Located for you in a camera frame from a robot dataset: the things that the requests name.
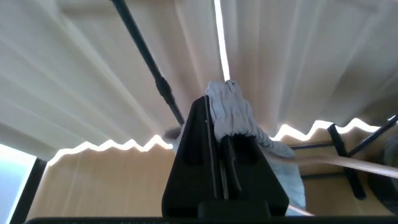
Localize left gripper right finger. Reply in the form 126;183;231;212
219;134;289;217

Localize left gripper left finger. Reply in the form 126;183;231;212
161;95;223;218

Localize pale grey shorts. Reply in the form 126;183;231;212
163;80;307;216

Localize pink clothes hanger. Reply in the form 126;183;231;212
267;154;398;217

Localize black clothes rack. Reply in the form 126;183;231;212
110;0;398;202

